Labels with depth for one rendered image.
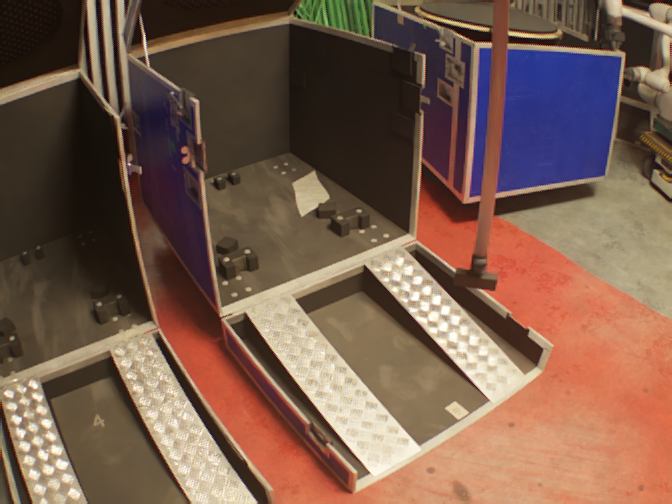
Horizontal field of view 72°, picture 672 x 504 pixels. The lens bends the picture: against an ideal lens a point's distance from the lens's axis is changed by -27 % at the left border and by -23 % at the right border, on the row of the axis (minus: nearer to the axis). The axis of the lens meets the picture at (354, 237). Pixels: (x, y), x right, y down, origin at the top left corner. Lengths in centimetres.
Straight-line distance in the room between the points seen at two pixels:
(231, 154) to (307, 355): 131
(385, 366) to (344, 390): 23
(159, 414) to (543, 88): 216
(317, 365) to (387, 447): 39
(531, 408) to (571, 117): 154
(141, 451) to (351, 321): 100
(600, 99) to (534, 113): 49
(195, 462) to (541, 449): 112
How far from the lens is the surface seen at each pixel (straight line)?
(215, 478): 173
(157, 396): 189
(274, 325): 203
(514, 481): 181
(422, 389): 200
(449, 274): 233
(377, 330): 219
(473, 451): 186
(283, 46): 291
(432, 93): 286
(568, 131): 296
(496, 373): 207
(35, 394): 200
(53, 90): 251
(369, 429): 183
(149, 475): 182
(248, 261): 221
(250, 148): 299
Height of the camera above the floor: 149
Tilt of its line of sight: 33 degrees down
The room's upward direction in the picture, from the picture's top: 1 degrees clockwise
